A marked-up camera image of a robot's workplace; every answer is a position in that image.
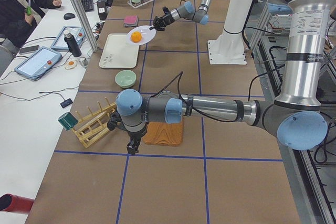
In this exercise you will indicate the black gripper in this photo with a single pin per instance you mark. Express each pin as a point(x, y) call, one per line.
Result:
point(136, 135)
point(165, 18)

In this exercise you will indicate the white round plate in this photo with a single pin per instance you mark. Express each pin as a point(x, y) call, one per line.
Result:
point(147, 35)

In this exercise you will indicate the orange fruit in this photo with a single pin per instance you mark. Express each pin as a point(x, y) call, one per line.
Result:
point(136, 36)

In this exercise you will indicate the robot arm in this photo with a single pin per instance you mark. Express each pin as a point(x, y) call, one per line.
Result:
point(186, 11)
point(293, 117)

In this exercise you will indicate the cream bear print tray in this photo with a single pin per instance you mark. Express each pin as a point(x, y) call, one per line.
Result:
point(118, 53)

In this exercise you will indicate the pink cleaning cloth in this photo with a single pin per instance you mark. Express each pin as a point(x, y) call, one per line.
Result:
point(130, 20)

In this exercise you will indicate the grey cleaning cloth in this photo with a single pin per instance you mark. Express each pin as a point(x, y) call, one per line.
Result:
point(130, 25)

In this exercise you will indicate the brown wooden cutting board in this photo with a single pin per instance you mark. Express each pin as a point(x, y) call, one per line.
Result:
point(164, 134)

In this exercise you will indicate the wooden dish rack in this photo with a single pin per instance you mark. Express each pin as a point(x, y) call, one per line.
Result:
point(92, 127)

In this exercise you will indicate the green ceramic bowl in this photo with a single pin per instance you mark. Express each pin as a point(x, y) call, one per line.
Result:
point(125, 78)

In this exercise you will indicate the dark green mug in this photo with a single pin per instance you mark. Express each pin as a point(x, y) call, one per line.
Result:
point(68, 121)

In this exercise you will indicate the blue teach pendant far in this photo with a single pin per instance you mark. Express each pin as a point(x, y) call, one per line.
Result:
point(77, 33)

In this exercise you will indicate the blue teach pendant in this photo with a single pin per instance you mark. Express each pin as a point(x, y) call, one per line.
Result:
point(35, 66)
point(77, 33)

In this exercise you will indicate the small metal cup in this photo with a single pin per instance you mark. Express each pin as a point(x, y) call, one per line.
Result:
point(83, 61)

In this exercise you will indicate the small black puck device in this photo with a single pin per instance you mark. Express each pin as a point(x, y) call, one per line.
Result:
point(66, 103)

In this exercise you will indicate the black water bottle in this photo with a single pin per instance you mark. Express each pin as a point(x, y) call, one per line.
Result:
point(72, 43)

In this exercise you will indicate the black computer mouse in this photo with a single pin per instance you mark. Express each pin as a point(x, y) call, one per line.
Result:
point(68, 16)

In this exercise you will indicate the fried egg toy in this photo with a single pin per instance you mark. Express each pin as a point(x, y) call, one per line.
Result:
point(71, 64)

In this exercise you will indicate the blue teach pendant near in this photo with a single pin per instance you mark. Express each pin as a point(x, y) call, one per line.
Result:
point(35, 66)

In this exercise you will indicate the black smartphone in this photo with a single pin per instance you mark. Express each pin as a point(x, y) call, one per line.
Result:
point(29, 49)

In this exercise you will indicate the red cylinder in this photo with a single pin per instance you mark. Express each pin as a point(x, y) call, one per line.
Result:
point(16, 204)

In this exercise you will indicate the seated person in black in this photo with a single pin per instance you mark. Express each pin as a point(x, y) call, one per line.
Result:
point(19, 18)

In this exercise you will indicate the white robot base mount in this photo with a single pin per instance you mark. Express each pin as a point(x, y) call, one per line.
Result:
point(228, 48)

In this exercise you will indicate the aluminium frame post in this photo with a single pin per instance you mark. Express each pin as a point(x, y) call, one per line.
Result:
point(79, 10)

